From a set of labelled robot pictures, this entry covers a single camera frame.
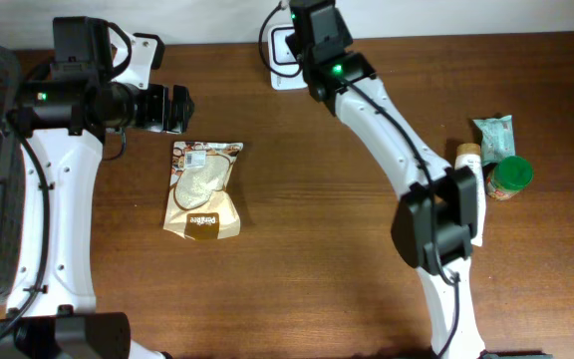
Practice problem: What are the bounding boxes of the teal snack packet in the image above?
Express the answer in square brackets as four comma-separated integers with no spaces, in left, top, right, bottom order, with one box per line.
[473,115,516,166]

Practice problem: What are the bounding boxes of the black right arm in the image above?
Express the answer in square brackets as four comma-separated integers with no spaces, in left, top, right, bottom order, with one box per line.
[287,1,485,358]

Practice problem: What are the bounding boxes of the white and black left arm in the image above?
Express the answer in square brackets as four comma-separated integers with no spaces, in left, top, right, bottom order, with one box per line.
[0,16,193,358]

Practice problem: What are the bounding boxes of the tan bread bag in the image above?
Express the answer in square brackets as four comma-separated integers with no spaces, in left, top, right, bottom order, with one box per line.
[163,142,244,241]

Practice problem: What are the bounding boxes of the green lid jar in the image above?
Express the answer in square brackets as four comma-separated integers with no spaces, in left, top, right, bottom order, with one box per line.
[485,156,534,200]

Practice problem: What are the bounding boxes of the white cream tube gold cap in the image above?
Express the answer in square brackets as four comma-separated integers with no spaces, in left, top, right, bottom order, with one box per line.
[455,143,486,247]

